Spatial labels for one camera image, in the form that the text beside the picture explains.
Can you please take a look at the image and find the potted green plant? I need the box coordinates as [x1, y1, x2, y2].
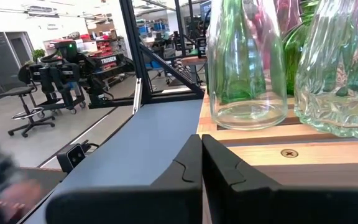
[31, 48, 47, 64]

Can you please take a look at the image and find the black camera cable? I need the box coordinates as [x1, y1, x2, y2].
[84, 141, 101, 153]

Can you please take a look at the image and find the red glass vase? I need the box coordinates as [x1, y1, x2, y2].
[253, 0, 303, 71]

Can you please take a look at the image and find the tall clear glass carafe vase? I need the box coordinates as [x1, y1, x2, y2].
[208, 0, 289, 131]

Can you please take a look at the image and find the conical green glass vase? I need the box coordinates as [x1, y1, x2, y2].
[221, 0, 267, 105]

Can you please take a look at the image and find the wooden slatted shelf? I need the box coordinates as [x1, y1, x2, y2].
[196, 91, 358, 190]

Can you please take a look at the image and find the squat green ribbed glass vase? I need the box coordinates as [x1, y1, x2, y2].
[283, 0, 321, 96]

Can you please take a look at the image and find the clear swirl glass vase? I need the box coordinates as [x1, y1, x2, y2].
[293, 0, 358, 141]

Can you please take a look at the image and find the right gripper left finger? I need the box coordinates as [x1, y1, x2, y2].
[45, 134, 203, 224]

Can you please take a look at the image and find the black office stool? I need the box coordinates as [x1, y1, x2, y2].
[0, 63, 56, 138]

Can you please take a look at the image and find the cross-head screw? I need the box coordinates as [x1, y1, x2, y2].
[280, 148, 300, 159]

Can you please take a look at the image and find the black rig frame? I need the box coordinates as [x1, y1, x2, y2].
[119, 0, 206, 109]

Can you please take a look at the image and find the black table-level camera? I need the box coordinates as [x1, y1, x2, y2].
[56, 142, 87, 174]

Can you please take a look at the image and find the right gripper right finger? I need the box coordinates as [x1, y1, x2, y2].
[202, 134, 358, 224]

